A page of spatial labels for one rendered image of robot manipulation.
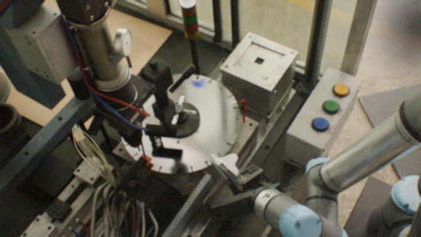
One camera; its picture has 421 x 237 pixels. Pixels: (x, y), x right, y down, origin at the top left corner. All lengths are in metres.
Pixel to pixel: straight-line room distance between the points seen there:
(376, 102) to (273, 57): 1.16
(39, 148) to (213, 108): 0.47
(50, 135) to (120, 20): 0.78
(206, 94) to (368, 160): 0.53
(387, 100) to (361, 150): 1.60
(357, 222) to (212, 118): 0.49
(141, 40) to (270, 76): 0.57
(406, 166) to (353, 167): 1.37
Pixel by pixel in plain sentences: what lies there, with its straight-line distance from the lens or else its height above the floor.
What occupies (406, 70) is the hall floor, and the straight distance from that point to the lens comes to 2.77.
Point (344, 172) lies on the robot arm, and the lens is 1.04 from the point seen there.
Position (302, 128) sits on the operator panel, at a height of 0.90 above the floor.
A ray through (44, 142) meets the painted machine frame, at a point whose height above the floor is 1.05.
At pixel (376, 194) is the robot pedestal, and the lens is 1.44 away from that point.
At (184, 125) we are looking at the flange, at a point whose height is 0.96.
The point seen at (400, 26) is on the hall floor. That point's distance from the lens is 3.00.
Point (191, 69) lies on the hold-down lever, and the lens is 1.04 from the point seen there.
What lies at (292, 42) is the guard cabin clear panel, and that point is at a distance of 1.55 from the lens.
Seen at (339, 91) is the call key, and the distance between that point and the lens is 1.41.
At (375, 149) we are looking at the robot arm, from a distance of 0.97.
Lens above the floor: 2.00
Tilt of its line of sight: 55 degrees down
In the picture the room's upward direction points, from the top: 6 degrees counter-clockwise
